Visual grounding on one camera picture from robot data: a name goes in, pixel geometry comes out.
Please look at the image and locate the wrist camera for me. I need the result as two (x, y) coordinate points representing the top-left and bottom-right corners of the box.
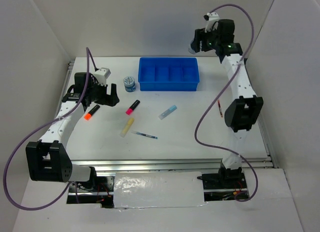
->
(204, 12), (220, 33)
(93, 68), (111, 86)

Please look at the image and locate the pink highlighter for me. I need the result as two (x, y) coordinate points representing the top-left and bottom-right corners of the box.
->
(125, 100), (140, 115)

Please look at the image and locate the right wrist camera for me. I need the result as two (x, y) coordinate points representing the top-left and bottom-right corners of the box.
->
(204, 12), (220, 33)

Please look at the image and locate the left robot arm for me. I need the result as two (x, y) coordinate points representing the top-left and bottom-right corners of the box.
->
(25, 68), (120, 191)

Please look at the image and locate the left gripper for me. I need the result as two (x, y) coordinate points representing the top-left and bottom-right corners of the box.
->
(87, 79), (120, 107)

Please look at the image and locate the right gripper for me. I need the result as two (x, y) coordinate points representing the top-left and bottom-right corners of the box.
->
(191, 24), (221, 53)

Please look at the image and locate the light blue highlighter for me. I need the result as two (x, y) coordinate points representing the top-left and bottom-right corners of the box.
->
(158, 105), (177, 120)

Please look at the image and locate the blue plastic divided bin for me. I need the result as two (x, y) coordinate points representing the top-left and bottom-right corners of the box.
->
(138, 57), (200, 92)

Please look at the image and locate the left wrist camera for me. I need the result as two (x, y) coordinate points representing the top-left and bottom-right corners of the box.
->
(93, 68), (111, 86)

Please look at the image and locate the white foil sheet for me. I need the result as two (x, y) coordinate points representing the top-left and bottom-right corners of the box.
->
(113, 172), (205, 208)

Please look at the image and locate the blue gel pen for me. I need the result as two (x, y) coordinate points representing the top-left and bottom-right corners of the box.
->
(131, 131), (158, 139)

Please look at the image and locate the yellow highlighter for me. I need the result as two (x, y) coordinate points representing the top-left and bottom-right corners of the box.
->
(120, 118), (135, 137)

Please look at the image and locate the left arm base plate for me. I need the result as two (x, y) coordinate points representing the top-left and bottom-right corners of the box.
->
(66, 176), (115, 208)

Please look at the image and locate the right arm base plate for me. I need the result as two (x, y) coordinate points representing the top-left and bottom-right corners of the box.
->
(197, 173), (249, 201)

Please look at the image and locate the orange highlighter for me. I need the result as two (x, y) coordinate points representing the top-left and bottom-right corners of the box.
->
(84, 105), (100, 121)

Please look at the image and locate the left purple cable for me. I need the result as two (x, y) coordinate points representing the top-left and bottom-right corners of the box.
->
(2, 47), (100, 211)

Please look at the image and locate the red gel pen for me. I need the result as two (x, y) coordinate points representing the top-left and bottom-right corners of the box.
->
(217, 99), (224, 118)

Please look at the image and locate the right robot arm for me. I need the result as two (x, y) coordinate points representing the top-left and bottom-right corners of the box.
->
(191, 15), (264, 188)

